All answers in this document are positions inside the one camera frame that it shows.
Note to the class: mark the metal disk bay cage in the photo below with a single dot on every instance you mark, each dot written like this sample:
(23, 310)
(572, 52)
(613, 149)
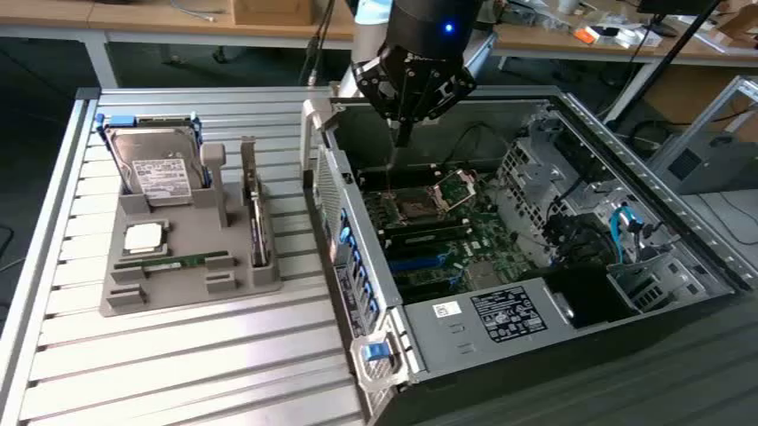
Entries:
(533, 173)

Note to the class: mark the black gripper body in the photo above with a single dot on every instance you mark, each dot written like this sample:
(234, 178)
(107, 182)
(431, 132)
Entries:
(429, 26)

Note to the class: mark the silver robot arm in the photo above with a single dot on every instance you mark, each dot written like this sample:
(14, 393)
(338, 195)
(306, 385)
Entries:
(365, 53)

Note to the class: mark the black tripod pole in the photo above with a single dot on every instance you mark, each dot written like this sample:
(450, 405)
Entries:
(669, 62)

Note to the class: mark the brown cardboard box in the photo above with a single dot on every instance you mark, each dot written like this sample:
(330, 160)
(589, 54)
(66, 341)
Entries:
(273, 11)

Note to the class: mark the silver hard disk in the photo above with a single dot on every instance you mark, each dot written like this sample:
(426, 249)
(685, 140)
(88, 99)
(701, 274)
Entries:
(157, 173)

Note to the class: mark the grey parts rack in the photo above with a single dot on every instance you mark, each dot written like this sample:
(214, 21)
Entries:
(190, 288)

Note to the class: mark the orange small box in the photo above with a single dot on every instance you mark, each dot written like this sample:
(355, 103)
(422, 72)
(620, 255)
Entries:
(584, 34)

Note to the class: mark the black monitor stand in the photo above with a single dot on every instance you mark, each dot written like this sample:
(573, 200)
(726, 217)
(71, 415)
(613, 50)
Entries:
(657, 24)

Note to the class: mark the open black PC case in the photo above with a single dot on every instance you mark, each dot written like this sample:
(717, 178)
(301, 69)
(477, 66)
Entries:
(450, 341)

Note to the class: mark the wooden desk with white frame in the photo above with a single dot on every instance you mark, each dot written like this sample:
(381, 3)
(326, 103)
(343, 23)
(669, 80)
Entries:
(149, 18)

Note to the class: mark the grey computer tower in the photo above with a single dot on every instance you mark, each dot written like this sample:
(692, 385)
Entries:
(705, 164)

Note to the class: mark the graphics card with metal bracket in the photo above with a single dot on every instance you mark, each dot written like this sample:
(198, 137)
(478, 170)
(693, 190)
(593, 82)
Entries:
(255, 213)

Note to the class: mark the metal socket cover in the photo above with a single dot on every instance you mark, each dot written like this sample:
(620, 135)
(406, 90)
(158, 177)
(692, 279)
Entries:
(455, 188)

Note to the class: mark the green motherboard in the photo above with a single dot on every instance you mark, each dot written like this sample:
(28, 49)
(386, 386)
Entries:
(479, 239)

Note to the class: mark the silver CPU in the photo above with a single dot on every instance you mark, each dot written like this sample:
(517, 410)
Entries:
(143, 237)

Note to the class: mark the black RAM stick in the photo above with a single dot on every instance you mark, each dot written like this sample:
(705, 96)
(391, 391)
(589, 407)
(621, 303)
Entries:
(426, 235)

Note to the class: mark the CPU socket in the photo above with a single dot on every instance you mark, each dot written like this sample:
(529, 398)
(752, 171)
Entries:
(418, 205)

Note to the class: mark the blue case latch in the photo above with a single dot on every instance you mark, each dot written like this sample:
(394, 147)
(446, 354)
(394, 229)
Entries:
(375, 352)

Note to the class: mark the green RAM stick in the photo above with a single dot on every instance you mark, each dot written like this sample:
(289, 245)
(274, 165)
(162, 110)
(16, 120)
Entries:
(178, 261)

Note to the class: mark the blue disk caddy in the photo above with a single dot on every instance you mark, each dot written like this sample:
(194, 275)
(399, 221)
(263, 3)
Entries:
(122, 120)

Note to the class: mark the grey power supply unit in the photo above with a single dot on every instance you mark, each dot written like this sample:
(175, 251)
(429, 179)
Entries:
(467, 328)

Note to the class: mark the cluttered wooden desk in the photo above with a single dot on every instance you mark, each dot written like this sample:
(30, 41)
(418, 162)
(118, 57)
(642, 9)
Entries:
(593, 49)

